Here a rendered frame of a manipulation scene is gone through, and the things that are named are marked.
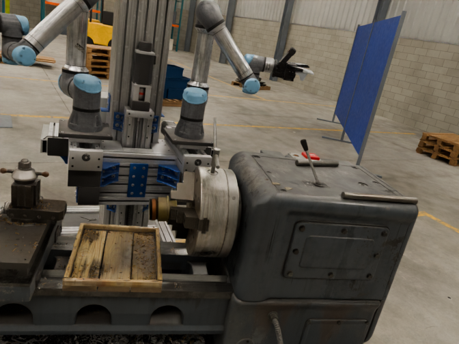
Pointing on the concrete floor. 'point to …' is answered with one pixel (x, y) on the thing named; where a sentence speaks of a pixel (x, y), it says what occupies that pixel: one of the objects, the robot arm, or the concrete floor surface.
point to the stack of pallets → (98, 60)
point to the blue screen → (365, 79)
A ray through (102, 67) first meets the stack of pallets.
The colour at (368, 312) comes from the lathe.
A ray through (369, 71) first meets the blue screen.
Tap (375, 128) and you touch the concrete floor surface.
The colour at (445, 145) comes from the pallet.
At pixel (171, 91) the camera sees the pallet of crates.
